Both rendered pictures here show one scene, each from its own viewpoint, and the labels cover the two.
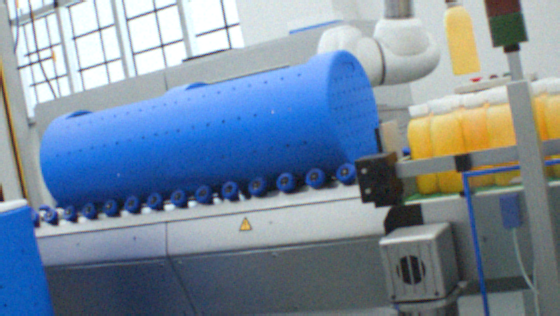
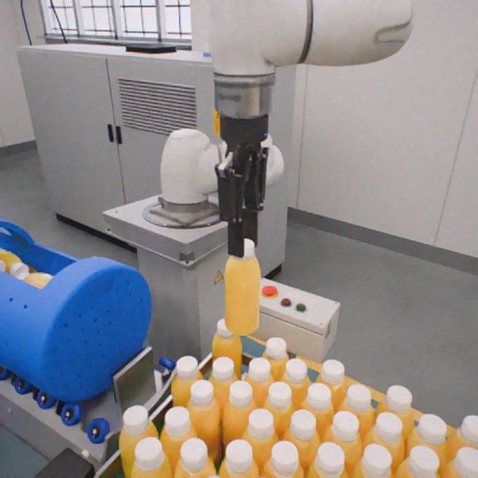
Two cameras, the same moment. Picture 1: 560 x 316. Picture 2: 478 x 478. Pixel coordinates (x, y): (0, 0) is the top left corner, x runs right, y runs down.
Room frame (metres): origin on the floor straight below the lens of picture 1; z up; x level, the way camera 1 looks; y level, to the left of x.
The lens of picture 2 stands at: (1.14, -0.51, 1.66)
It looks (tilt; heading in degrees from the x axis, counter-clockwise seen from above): 27 degrees down; 3
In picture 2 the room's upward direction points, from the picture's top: straight up
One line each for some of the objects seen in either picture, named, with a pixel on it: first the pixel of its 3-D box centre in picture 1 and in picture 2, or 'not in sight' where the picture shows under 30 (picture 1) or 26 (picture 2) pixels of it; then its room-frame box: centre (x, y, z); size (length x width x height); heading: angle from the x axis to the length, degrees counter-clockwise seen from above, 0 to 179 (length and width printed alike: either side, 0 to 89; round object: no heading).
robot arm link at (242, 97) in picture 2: not in sight; (244, 94); (1.80, -0.49, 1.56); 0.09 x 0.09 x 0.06
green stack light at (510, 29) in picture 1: (508, 30); not in sight; (1.27, -0.43, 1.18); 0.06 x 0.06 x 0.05
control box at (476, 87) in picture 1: (499, 97); (288, 317); (1.93, -0.59, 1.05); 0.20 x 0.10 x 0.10; 61
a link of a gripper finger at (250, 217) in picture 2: not in sight; (249, 228); (1.82, -0.50, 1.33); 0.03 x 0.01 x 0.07; 61
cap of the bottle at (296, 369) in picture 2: not in sight; (296, 369); (1.75, -0.59, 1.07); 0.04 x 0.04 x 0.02
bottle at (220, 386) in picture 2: not in sight; (223, 401); (1.74, -0.45, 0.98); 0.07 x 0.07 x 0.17
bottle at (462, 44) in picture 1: (461, 38); (242, 289); (1.80, -0.49, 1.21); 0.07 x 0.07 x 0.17
